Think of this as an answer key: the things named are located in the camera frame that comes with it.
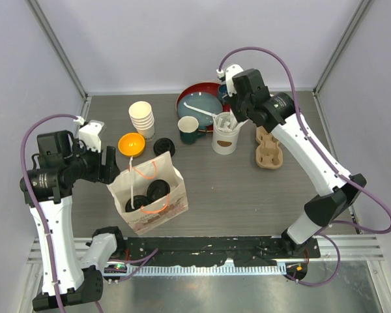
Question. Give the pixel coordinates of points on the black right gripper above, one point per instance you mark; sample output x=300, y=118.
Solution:
x=231, y=100

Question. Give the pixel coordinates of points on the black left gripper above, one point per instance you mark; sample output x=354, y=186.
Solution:
x=111, y=169

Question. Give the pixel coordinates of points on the white straw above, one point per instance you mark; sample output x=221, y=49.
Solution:
x=200, y=110
x=130, y=168

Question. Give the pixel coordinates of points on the brown paper takeout bag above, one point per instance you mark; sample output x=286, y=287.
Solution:
x=158, y=212

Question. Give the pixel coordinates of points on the black cup lid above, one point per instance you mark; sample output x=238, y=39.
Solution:
x=158, y=189
x=139, y=201

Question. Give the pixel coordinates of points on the stack of white paper cups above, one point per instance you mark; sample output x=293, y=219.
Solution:
x=142, y=118

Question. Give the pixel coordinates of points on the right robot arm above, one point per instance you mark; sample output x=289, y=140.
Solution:
x=278, y=116

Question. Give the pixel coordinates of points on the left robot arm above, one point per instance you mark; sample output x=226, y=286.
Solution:
x=64, y=283

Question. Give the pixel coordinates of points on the dark blue ceramic cup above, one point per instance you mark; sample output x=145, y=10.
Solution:
x=222, y=93

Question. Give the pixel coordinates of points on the orange plastic bowl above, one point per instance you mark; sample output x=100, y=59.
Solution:
x=131, y=144

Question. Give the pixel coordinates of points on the white straw holder tin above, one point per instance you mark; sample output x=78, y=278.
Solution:
x=224, y=143

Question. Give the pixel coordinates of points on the blue ceramic plate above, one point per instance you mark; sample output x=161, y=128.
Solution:
x=203, y=101

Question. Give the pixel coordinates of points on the dark green ceramic mug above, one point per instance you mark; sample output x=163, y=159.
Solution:
x=189, y=130

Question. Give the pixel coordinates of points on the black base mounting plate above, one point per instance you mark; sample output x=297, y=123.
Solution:
x=245, y=251

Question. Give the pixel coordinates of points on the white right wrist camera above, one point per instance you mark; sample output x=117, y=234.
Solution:
x=226, y=75

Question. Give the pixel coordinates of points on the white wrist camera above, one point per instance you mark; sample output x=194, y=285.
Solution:
x=226, y=75
x=89, y=133

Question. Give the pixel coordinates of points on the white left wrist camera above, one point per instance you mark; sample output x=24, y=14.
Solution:
x=89, y=133

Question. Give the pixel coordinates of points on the aluminium frame rail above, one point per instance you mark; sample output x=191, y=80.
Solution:
x=99, y=249

